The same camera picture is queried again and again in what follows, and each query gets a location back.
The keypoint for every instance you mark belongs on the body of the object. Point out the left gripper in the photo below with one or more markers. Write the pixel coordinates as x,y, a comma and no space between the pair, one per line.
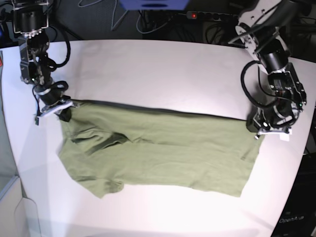
273,121

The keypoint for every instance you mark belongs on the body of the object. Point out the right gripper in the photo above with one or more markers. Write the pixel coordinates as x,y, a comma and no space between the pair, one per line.
50,99

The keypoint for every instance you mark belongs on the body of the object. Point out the green T-shirt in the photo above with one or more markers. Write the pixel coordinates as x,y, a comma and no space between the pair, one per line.
107,147

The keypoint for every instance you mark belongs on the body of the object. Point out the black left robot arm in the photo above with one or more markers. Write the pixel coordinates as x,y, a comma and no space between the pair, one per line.
258,30

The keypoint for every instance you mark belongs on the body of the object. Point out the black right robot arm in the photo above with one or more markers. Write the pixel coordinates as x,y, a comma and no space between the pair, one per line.
30,20

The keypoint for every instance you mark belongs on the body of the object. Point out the black OpenArm case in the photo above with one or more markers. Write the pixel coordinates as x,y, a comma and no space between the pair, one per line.
298,218

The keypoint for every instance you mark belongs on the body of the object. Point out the black power strip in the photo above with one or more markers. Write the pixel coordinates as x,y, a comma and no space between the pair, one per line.
210,16

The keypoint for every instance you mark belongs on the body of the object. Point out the blue box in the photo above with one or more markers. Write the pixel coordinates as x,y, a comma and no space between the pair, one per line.
154,4

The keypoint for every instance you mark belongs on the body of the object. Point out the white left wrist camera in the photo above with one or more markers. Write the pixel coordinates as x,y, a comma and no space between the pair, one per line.
284,137

